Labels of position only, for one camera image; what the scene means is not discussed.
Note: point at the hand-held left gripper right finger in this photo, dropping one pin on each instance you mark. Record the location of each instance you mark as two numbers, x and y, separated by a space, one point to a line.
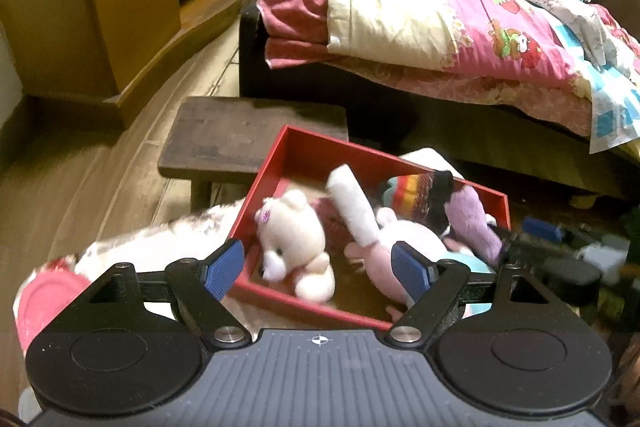
410 272

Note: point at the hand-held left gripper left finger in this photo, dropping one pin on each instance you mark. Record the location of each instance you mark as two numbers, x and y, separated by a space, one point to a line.
222 269

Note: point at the pink and teal plush toy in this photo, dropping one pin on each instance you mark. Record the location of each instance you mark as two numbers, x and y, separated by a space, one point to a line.
380 257

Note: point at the cream bear plush toy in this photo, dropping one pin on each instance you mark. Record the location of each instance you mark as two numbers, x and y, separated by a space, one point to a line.
292 237

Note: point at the purple plush toy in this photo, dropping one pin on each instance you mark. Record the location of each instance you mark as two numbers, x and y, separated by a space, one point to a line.
470 222

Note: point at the white sock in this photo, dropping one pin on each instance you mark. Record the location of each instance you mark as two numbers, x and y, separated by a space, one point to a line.
352 202

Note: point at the red box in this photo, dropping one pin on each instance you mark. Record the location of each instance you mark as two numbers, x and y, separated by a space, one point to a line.
310 147

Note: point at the rainbow striped plush toy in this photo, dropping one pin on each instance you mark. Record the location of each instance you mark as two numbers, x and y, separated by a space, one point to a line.
407 197

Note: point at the black fuzzy plush piece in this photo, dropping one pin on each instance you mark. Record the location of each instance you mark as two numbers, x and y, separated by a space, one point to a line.
441 199

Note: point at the dark pink rolled sock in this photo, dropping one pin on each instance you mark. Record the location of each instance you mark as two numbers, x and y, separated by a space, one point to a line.
327 222

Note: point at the dark wooden stool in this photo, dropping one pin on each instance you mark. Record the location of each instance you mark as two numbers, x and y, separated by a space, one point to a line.
240 132

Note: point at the blue box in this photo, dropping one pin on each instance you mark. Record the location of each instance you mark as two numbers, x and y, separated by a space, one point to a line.
542 228

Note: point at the black case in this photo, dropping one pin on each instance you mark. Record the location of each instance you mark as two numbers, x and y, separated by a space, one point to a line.
570 279

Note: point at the pink round plate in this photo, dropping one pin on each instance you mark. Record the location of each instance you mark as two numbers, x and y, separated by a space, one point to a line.
47 302

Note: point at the bed with pink quilt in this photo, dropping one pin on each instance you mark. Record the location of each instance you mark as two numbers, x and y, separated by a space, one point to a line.
300 82

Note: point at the light blue patterned sheet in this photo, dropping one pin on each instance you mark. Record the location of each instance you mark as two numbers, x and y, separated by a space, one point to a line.
610 97

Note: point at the wooden cabinet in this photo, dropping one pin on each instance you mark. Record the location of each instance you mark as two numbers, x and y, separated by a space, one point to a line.
100 7

